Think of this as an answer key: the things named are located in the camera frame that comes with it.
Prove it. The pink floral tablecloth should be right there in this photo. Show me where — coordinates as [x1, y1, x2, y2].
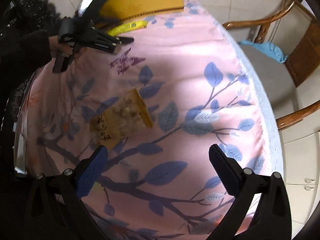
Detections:
[23, 0, 283, 239]

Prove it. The blue cloth on chair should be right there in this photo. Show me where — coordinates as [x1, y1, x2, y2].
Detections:
[238, 40, 289, 63]

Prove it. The dark carved wooden furniture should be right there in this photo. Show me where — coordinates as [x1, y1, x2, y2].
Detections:
[1, 0, 61, 116]

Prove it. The brown paper snack packet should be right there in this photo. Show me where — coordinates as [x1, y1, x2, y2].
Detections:
[89, 89, 153, 150]

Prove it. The wooden armchair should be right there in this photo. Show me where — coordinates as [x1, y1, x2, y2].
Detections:
[223, 0, 319, 131]

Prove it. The yellow snack bar wrapper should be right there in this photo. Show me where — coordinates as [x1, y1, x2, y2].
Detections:
[106, 20, 148, 36]

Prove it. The person left hand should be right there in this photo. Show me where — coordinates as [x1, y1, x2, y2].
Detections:
[48, 35, 73, 57]

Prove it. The white side cabinet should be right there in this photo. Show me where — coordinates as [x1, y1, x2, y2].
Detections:
[280, 132, 319, 236]

